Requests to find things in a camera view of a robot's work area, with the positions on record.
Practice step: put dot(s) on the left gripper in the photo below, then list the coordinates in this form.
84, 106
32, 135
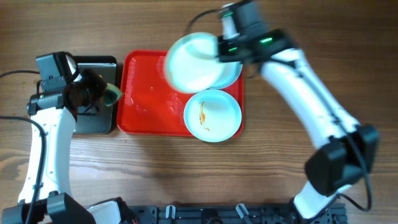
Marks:
89, 76

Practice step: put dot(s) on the green yellow sponge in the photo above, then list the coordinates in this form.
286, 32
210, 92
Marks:
111, 95

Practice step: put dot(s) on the light blue plate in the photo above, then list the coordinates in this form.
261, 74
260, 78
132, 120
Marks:
212, 115
191, 65
231, 73

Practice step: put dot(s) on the light blue plate bottom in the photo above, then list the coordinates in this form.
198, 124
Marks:
212, 115

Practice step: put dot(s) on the light blue plate top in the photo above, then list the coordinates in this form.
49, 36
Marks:
231, 73

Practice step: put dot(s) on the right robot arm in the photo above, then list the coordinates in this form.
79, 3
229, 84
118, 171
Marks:
344, 148

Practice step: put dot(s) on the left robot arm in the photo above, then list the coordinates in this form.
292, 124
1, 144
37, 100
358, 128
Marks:
67, 83

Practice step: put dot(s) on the black rectangular tray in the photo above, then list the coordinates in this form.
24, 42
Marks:
100, 118

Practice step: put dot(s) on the red plastic tray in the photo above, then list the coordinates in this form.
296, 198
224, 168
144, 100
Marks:
149, 105

